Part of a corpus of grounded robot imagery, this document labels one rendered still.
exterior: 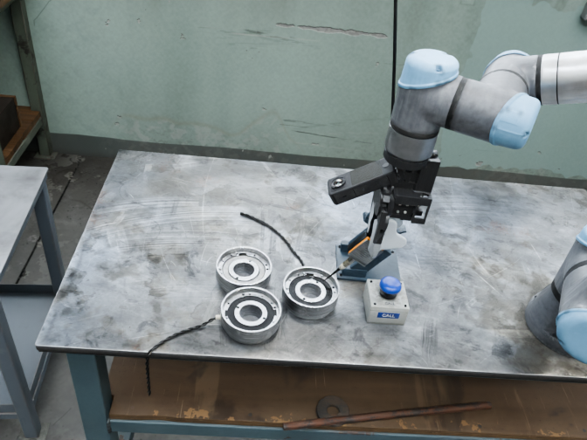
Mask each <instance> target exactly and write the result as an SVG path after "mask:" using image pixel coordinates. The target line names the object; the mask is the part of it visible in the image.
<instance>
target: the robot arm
mask: <svg viewBox="0 0 587 440"><path fill-rule="evenodd" d="M458 69H459V62H458V60H457V59H456V58H455V57H453V56H451V55H447V54H446V53H445V52H442V51H437V50H432V49H421V50H416V51H414V52H412V53H410V54H409V55H408V56H407V58H406V60H405V63H404V69H403V71H402V75H401V78H400V79H399V81H398V83H397V84H398V89H397V95H396V98H395V102H394V106H393V110H392V114H391V117H390V124H389V127H388V131H387V134H386V138H385V142H384V146H385V147H384V151H383V157H384V158H383V159H381V160H378V161H376V162H372V163H370V164H367V165H365V166H362V167H360V168H356V169H354V170H351V171H349V172H347V173H345V174H342V175H339V176H336V177H334V178H331V179H329V180H328V195H329V197H330V198H331V200H332V202H333V204H335V205H338V204H341V203H345V202H347V201H349V200H352V199H355V198H357V197H359V196H363V195H366V194H369V193H370V192H373V191H374V193H373V197H372V202H371V207H370V212H369V223H368V231H367V232H368V233H369V234H370V235H371V237H370V241H369V247H368V251H369V254H370V256H371V257H372V258H375V257H376V256H377V254H378V252H379V251H380V250H387V249H396V248H402V247H404V246H405V245H406V238H405V237H403V236H401V235H399V234H398V233H397V228H399V227H400V226H402V224H403V220H405V221H411V223H417V224H425V220H426V218H427V215H428V212H429V209H430V207H431V204H432V188H433V184H434V182H435V179H436V176H437V173H438V171H439V166H440V163H441V161H440V159H439V155H438V151H437V150H434V147H435V144H436V141H437V138H438V135H439V130H440V128H441V127H443V128H446V129H449V130H451V131H454V132H457V133H460V134H464V135H467V136H471V137H473V138H476V139H479V140H482V141H487V142H490V143H491V144H492V145H494V146H503V147H505V148H512V149H521V148H523V147H524V145H525V144H526V142H527V140H528V137H529V135H530V133H531V130H532V128H533V126H534V124H535V120H536V117H537V115H538V113H539V110H540V107H541V106H542V105H559V104H575V103H587V51H578V52H561V53H552V54H544V55H533V56H529V55H528V54H527V53H525V52H521V51H517V50H512V51H506V52H503V53H501V54H499V55H498V56H497V57H496V58H495V59H493V60H492V61H491V62H490V63H489V64H488V66H487V67H486V69H485V71H484V72H483V75H482V78H481V80H480V81H476V80H473V79H468V78H464V77H462V76H459V71H458ZM423 196H428V197H423ZM420 206H427V209H426V212H425V216H424V218H422V217H415V216H422V214H423V211H422V207H420ZM525 320H526V323H527V325H528V328H529V330H530V331H531V333H532V334H533V335H534V336H535V337H536V338H537V339H538V340H539V341H540V342H541V343H542V344H543V345H545V346H546V347H548V348H550V349H551V350H553V351H555V352H557V353H559V354H562V355H564V356H568V357H570V358H575V359H577V360H578V361H581V362H582V363H585V364H587V225H585V226H584V227H583V229H582V230H581V232H580V233H579V234H578V235H577V236H576V241H575V242H574V244H573V245H572V247H571V249H570V251H569V253H568V255H567V256H566V258H565V259H564V261H563V263H562V265H561V267H560V269H559V270H558V272H557V274H556V275H555V277H554V279H553V281H552V282H551V283H550V284H549V285H547V286H546V287H545V288H544V289H543V290H542V291H541V292H539V293H537V294H536V295H535V296H534V297H533V298H532V299H531V300H530V301H529V303H528V305H527V307H526V310H525Z"/></svg>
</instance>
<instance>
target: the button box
mask: <svg viewBox="0 0 587 440"><path fill-rule="evenodd" d="M379 283H380V279H367V282H366V285H365V288H364V292H363V302H364V308H365V314H366V320H367V323H373V324H387V325H400V326H404V323H405V321H406V318H407V315H408V313H409V311H410V305H409V303H408V299H407V296H406V291H405V288H404V281H400V283H401V285H402V289H401V291H400V292H399V293H397V294H387V293H386V292H384V291H382V290H381V288H380V286H379Z"/></svg>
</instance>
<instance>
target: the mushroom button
mask: <svg viewBox="0 0 587 440"><path fill-rule="evenodd" d="M379 286H380V288H381V290H382V291H384V292H386V293H387V294H397V293H399V292H400V291H401V289H402V285H401V283H400V281H399V280H398V279H397V278H394V277H391V276H387V277H384V278H382V279H381V280H380V283H379Z"/></svg>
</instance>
